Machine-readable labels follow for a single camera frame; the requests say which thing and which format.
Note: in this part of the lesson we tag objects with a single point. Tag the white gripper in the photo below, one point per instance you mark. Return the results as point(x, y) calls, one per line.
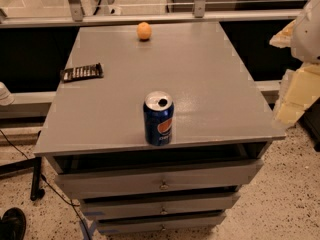
point(307, 34)

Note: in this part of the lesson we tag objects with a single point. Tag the orange fruit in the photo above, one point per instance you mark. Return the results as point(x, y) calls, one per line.
point(144, 31)

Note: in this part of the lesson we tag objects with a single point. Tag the blue pepsi can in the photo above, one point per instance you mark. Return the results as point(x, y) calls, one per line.
point(158, 109)

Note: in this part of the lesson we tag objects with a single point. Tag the top grey drawer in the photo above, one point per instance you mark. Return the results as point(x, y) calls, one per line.
point(158, 179)

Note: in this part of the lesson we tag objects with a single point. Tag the grey drawer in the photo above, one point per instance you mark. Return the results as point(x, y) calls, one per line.
point(168, 205)
point(160, 222)
point(158, 179)

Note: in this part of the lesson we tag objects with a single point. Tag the bottom grey drawer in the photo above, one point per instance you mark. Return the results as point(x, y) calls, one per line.
point(160, 222)

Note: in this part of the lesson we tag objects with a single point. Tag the black snack bar packet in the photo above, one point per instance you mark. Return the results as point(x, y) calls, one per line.
point(81, 73)

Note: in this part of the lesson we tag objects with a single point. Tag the grey drawer cabinet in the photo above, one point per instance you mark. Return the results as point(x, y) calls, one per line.
point(98, 125)

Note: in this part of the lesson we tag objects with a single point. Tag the middle grey drawer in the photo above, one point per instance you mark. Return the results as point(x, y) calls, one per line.
point(168, 205)

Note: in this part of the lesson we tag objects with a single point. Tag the black metal stand leg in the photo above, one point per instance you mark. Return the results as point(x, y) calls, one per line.
point(35, 164)

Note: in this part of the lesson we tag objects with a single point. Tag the black shoe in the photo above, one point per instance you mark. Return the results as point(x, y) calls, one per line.
point(13, 225)

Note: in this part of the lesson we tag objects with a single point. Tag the grey metal rail frame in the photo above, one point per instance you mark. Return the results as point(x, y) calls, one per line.
point(54, 13)

